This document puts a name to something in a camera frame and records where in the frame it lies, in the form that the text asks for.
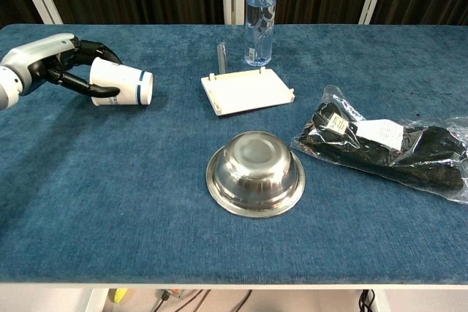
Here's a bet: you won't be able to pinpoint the white table leg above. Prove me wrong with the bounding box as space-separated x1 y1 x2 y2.
373 289 394 312
84 289 110 312

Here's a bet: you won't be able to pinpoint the black looped cable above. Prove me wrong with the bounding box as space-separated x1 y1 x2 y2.
358 289 377 312

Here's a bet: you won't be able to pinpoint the white paper cup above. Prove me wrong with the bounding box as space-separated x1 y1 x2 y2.
88 56 154 107

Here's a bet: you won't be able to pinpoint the black cables under table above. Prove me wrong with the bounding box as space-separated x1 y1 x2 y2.
151 289 253 312

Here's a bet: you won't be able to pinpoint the stainless steel bowl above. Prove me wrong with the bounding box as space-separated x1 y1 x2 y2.
205 130 306 219

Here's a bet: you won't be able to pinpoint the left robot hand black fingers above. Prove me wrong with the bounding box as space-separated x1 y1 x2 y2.
1 33 123 98

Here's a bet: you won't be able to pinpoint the plastic bag with black cloth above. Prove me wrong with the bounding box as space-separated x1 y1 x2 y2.
290 85 468 205

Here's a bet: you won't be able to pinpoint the blue felt table mat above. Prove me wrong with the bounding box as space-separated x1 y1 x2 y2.
0 23 468 286

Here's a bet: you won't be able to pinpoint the white plastic tray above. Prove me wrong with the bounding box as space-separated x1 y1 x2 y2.
200 66 296 118

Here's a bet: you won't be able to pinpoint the clear water bottle white cap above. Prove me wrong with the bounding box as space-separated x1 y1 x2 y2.
244 0 278 66

